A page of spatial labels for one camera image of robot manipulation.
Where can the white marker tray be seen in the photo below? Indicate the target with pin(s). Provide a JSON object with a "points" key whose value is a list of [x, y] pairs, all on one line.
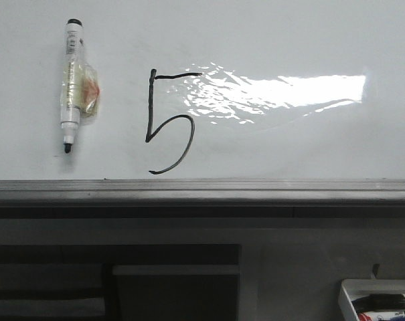
{"points": [[352, 289]]}

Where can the white whiteboard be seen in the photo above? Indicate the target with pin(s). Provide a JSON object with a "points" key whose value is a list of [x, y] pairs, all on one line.
{"points": [[208, 89]]}

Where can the grey aluminium whiteboard frame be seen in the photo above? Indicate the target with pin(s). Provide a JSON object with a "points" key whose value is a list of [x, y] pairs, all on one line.
{"points": [[202, 193]]}

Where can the dark cabinet box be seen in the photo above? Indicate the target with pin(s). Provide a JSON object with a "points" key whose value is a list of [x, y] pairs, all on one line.
{"points": [[178, 292]]}

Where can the black capped whiteboard marker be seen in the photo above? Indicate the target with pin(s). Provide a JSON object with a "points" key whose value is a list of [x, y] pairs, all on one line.
{"points": [[379, 302]]}

